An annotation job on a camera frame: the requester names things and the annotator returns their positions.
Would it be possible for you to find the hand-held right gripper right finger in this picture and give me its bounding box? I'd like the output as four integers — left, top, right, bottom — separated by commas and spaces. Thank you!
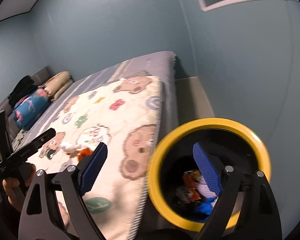
192, 141, 283, 240

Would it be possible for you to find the yellow-rimmed black bin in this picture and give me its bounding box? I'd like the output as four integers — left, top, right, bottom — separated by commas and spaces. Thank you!
148, 118, 270, 232

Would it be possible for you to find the grey sheeted bed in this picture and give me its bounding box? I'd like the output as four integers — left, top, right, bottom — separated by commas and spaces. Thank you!
12, 51, 178, 240

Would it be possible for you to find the black clothing pile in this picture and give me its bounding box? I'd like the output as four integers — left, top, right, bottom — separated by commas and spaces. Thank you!
8, 75, 39, 105

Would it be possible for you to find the grey padded headboard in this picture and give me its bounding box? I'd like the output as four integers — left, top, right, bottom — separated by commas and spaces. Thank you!
0, 66, 53, 140

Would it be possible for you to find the grey green cloth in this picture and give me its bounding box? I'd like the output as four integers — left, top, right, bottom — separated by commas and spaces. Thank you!
14, 130, 28, 145

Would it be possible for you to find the cream bear-print blanket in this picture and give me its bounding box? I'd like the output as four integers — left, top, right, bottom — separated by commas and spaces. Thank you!
27, 76, 163, 240

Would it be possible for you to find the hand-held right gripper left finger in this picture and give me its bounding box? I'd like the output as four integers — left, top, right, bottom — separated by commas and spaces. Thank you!
19, 142, 108, 240

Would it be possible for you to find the beige pillow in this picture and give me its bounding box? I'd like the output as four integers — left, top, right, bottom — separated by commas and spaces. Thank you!
50, 79, 74, 102
44, 71, 72, 93

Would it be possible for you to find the person's left hand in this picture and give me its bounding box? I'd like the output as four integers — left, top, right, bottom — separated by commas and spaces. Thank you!
2, 164, 37, 207

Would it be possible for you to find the blue floral rolled quilt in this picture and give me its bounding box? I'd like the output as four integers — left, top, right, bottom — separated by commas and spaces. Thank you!
10, 88, 52, 130

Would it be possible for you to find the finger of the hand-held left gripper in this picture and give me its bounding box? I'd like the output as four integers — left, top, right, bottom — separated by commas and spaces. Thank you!
27, 128, 56, 154

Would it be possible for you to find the orange snack wrapper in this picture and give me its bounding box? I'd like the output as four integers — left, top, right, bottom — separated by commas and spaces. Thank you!
182, 170, 203, 203

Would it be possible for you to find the purple foam fruit net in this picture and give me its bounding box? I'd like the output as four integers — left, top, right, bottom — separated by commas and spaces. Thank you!
196, 175, 222, 198

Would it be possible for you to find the white tied tissue bundle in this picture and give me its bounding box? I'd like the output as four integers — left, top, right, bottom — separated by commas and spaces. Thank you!
59, 141, 77, 155

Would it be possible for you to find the orange peel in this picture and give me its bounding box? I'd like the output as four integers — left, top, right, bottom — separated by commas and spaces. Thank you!
77, 148, 93, 161

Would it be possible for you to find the blue rubber glove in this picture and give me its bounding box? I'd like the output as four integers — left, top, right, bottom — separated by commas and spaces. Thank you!
194, 197, 219, 215

